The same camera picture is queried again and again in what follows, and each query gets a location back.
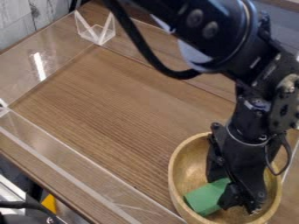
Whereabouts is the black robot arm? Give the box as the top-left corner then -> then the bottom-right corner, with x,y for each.
134,0 -> 299,213

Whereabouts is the brown wooden bowl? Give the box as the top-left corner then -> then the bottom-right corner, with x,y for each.
168,132 -> 283,224

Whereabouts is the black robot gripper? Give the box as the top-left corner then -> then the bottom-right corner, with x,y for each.
206,122 -> 282,214

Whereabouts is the clear acrylic corner bracket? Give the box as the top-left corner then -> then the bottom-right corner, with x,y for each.
74,11 -> 116,46

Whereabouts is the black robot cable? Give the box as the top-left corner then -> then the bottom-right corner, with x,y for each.
103,0 -> 203,81

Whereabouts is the yellow object under table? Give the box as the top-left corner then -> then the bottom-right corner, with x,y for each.
42,194 -> 58,214

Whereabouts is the green rectangular block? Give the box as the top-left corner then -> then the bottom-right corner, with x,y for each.
183,178 -> 230,217

